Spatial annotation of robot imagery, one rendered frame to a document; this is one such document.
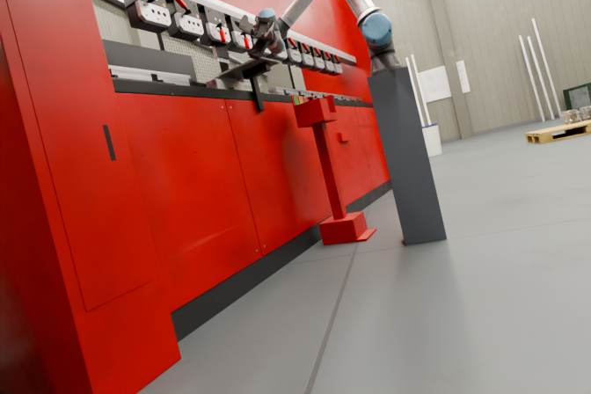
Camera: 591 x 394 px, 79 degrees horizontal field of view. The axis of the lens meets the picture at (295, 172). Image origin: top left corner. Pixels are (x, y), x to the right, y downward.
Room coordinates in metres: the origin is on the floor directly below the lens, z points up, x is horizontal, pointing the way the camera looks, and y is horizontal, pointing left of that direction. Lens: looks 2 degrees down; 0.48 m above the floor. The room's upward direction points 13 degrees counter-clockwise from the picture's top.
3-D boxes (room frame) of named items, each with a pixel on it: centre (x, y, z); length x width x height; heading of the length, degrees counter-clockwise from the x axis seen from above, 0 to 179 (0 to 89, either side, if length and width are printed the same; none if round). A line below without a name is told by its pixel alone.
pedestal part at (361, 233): (1.97, -0.21, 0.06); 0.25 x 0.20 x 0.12; 61
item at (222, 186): (2.42, -0.13, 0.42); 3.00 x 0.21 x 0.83; 150
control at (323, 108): (1.99, -0.19, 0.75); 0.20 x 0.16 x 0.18; 151
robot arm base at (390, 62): (1.66, -0.52, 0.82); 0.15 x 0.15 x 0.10
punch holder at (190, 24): (1.69, 0.35, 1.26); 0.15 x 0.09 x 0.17; 150
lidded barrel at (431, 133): (6.86, -2.63, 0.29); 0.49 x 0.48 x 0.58; 164
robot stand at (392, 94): (1.66, -0.52, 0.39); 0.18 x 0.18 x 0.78; 74
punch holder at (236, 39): (2.04, 0.15, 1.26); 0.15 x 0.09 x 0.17; 150
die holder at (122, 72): (1.41, 0.51, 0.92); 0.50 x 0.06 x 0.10; 150
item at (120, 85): (2.42, -0.13, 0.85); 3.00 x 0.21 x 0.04; 150
